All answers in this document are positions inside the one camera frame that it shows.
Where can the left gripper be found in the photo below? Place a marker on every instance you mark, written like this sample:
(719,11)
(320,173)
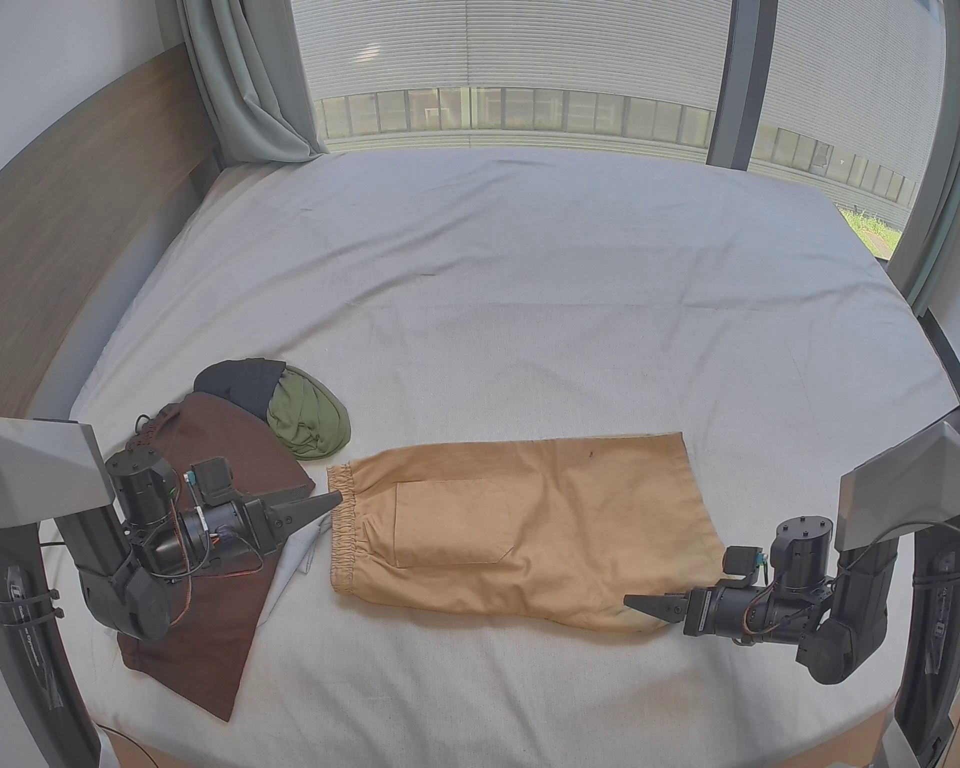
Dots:
(232,529)

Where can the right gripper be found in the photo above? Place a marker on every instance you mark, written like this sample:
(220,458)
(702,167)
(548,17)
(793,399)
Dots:
(724,611)

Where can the tan shorts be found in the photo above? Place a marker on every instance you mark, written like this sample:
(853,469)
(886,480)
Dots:
(562,525)

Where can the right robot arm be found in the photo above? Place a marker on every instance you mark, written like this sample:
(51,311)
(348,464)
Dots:
(855,600)

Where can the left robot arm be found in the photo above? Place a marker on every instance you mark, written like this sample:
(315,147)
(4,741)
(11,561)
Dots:
(112,585)

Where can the bed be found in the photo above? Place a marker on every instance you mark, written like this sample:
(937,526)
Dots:
(525,300)

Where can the brown garment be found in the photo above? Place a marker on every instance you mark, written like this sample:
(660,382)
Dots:
(202,660)

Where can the green garment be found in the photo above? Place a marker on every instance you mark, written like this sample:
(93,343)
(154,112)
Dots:
(307,412)

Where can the black garment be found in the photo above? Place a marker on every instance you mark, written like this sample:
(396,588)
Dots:
(232,382)

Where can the grey-green curtain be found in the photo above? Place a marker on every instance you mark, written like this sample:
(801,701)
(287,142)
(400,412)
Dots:
(240,90)

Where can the window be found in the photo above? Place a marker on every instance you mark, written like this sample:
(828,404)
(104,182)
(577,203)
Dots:
(525,75)

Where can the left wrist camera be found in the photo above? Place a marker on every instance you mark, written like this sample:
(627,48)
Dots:
(211,480)

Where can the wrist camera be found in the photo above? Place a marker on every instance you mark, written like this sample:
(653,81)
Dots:
(741,561)
(211,480)

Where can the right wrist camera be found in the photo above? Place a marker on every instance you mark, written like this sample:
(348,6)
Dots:
(741,561)

